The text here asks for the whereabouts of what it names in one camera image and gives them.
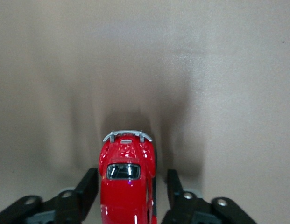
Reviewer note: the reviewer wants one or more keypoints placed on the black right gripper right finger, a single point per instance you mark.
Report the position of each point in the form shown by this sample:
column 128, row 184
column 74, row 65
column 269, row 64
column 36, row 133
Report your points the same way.
column 175, row 186

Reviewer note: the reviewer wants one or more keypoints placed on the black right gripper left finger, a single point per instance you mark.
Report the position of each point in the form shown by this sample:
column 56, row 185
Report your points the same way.
column 86, row 186

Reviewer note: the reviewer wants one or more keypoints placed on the red beetle toy car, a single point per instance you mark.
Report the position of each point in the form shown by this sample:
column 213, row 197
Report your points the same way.
column 123, row 198

